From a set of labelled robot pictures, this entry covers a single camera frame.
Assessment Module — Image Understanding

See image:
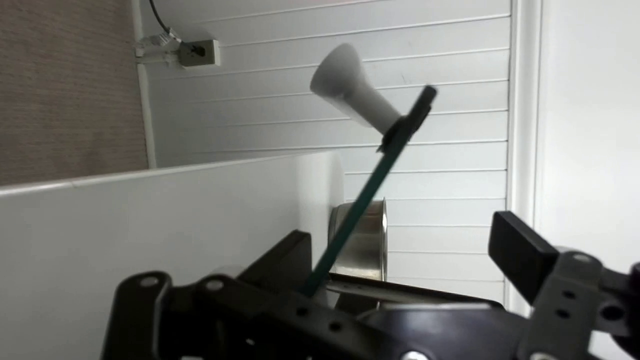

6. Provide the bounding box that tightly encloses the thin black wall cable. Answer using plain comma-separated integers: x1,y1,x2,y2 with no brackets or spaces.
146,0,175,36

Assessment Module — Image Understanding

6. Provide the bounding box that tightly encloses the dark green handled tool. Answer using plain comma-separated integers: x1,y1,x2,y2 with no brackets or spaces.
303,43,441,296

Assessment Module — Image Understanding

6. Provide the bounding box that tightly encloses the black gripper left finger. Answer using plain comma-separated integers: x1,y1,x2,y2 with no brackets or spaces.
98,228,348,360

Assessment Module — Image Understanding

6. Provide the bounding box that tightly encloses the white wall outlet with plug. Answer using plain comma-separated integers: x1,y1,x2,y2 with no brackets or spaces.
135,26,225,71

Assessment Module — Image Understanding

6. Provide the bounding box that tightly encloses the small metal cup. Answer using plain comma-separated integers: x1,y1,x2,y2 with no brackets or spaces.
326,198,391,285

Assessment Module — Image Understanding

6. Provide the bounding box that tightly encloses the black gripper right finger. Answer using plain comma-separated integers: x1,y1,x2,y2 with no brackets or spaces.
488,210,640,360

